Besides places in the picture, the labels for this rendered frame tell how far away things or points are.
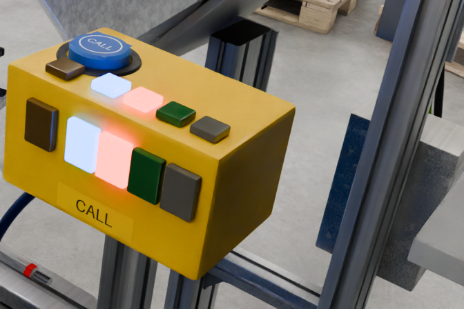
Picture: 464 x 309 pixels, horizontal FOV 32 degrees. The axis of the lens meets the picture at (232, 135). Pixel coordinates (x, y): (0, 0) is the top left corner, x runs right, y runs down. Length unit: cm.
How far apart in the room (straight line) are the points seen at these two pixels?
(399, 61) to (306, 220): 148
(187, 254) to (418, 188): 63
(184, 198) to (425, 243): 40
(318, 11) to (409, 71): 279
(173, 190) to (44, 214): 177
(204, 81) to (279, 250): 172
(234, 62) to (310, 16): 271
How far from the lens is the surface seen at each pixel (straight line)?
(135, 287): 59
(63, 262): 208
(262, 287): 120
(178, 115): 48
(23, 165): 55
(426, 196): 109
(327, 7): 370
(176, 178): 47
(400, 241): 114
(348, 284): 109
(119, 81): 51
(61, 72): 51
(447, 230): 86
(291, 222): 236
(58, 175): 54
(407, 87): 95
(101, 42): 55
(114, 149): 49
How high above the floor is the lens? 130
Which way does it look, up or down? 28 degrees down
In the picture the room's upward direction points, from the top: 11 degrees clockwise
